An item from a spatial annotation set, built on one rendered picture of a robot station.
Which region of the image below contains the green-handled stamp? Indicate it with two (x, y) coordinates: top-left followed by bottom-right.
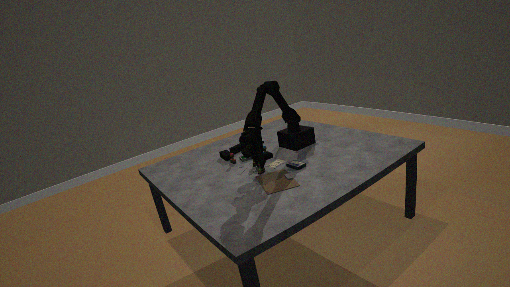
(257, 162), (265, 175)

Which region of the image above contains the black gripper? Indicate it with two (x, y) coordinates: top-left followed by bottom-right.
(250, 140), (273, 169)

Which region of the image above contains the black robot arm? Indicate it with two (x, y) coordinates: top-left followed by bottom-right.
(239, 81), (301, 158)

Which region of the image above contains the beige paper card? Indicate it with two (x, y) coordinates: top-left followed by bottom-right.
(265, 159), (288, 168)

